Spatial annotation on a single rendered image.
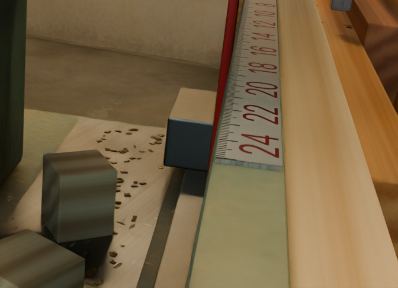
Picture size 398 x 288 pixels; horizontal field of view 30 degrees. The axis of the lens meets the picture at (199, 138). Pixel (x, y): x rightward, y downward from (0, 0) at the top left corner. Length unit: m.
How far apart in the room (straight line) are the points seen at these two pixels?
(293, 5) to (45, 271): 0.16
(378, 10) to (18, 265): 0.20
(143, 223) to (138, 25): 3.46
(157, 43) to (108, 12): 0.30
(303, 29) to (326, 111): 0.10
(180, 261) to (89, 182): 0.07
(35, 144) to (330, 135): 0.39
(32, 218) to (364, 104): 0.25
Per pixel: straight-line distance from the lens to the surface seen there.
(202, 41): 3.81
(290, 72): 0.23
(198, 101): 0.52
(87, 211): 0.42
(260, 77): 0.20
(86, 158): 0.43
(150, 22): 3.87
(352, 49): 0.32
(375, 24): 0.34
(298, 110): 0.20
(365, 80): 0.28
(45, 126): 0.59
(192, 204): 0.45
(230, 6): 0.35
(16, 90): 0.48
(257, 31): 0.26
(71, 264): 0.33
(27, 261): 0.34
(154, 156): 0.55
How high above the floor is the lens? 1.01
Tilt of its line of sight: 21 degrees down
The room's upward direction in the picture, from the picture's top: 7 degrees clockwise
